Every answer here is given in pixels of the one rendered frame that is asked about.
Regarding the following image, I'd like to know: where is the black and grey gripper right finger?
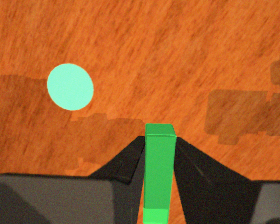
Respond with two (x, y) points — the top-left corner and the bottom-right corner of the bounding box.
(173, 137), (280, 224)

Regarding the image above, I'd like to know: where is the cyan circle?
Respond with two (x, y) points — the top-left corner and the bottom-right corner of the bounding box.
(47, 64), (94, 110)

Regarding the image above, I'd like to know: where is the green rectangular post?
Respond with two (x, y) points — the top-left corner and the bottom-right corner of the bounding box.
(143, 123), (176, 224)

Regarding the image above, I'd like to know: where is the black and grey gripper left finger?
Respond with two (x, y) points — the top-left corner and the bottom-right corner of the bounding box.
(0, 136), (145, 224)

